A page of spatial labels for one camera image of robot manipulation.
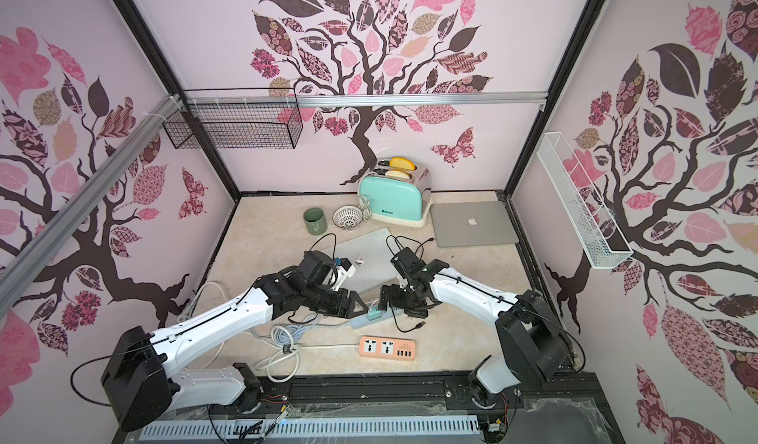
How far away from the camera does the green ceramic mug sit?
106 centimetres

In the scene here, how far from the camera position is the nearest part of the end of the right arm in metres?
0.62

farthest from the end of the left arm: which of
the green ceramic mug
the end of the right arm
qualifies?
the green ceramic mug
